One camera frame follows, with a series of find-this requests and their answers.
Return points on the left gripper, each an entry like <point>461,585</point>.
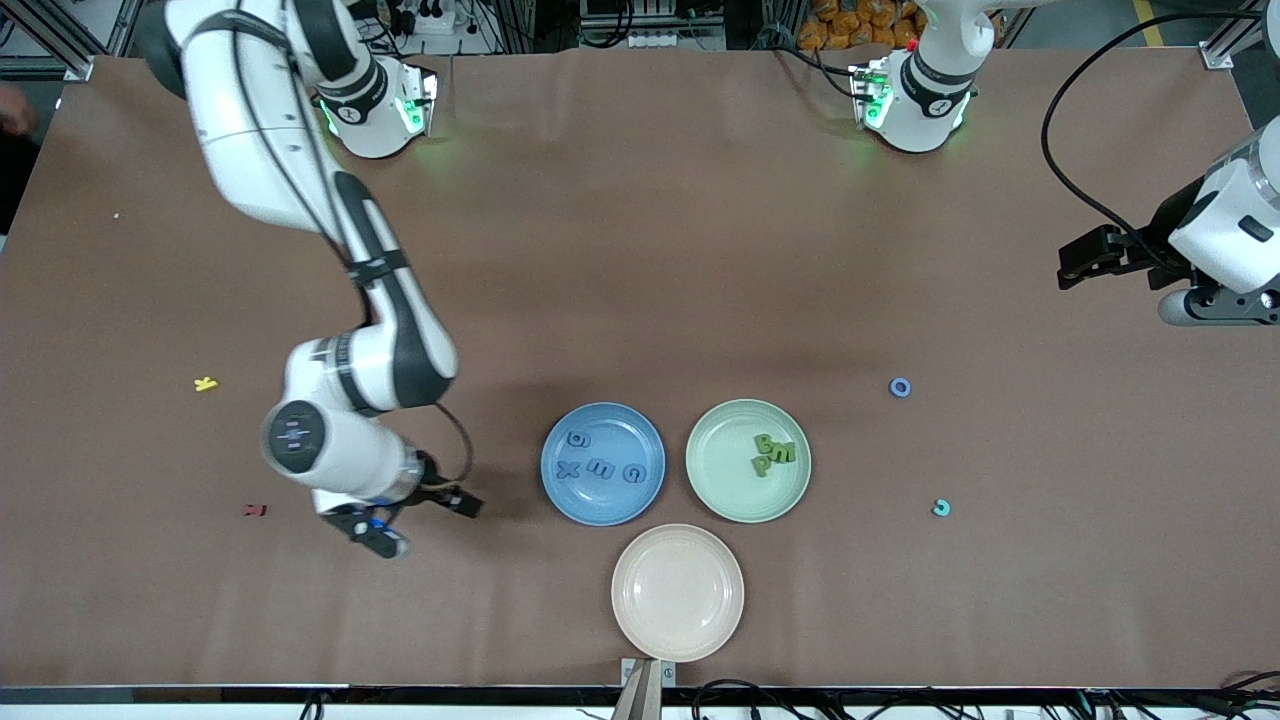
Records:
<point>1146,247</point>

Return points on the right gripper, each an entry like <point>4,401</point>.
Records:
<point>430,482</point>

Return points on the blue letter X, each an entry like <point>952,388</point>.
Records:
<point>569,470</point>

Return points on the blue number nine piece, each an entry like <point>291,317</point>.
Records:
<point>570,436</point>

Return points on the blue letter M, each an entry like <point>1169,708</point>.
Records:
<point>601,468</point>

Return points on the blue letter G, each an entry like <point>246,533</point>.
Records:
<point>626,473</point>

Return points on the green letter P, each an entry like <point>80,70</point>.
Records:
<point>760,465</point>

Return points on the green letter B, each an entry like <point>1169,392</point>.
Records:
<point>759,440</point>

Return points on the green letter N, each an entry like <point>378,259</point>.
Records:
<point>777,458</point>

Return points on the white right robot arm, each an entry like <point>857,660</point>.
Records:
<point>260,130</point>

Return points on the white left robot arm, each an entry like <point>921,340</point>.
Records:
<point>925,110</point>

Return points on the person's hand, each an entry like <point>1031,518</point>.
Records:
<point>15,110</point>

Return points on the blue plate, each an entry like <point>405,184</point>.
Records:
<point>620,505</point>

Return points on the beige plate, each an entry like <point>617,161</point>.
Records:
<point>678,592</point>

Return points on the blue letter O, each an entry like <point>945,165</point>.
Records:
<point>892,387</point>

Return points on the light green plate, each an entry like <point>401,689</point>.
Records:
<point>730,480</point>

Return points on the brown table cover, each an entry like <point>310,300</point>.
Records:
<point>640,250</point>

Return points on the orange bags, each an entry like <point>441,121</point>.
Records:
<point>850,25</point>

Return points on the long white power strip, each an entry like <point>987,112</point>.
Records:
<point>670,40</point>

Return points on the black table edge rail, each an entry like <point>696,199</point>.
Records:
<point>450,694</point>

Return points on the aluminium frame profile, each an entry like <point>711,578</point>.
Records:
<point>1222,52</point>
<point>80,65</point>

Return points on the metal bracket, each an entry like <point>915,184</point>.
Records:
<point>648,690</point>

